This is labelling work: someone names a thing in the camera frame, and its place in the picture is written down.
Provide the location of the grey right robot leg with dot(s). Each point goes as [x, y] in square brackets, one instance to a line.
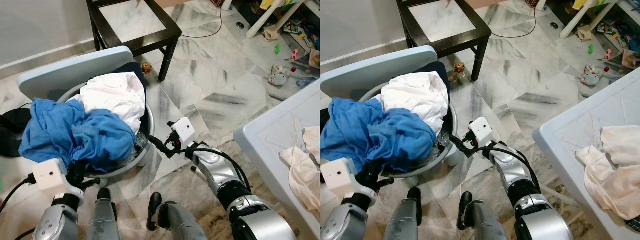
[485, 225]
[177, 225]

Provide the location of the black cloth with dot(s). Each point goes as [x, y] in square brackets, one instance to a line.
[135, 70]
[440, 70]

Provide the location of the white cotton shirt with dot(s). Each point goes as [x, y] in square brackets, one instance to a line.
[115, 97]
[417, 97]

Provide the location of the orange yellow toy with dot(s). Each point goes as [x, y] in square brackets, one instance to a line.
[458, 67]
[146, 67]

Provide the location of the black fan base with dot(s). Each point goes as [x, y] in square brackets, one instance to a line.
[12, 132]

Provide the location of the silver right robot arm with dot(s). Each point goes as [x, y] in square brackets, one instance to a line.
[510, 167]
[215, 167]

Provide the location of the grey plush toy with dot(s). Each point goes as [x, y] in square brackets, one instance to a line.
[278, 76]
[591, 75]

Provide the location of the blue garment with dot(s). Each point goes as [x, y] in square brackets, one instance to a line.
[75, 135]
[380, 135]

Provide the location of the grey round laundry basin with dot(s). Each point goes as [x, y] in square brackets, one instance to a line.
[125, 167]
[430, 169]

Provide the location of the green small toy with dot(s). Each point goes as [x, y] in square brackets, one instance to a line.
[592, 49]
[277, 48]

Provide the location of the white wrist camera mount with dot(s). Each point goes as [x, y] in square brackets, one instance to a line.
[342, 177]
[482, 131]
[50, 177]
[183, 131]

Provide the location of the white plastic folding table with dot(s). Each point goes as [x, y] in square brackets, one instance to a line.
[272, 130]
[575, 115]

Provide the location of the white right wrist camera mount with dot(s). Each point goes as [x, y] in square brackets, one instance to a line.
[183, 131]
[482, 131]

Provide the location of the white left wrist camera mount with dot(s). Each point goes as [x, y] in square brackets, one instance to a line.
[50, 177]
[342, 177]

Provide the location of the pink small toy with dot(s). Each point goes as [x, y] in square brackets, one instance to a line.
[294, 53]
[609, 53]

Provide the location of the black wooden chair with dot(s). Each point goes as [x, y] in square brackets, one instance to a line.
[170, 37]
[480, 37]

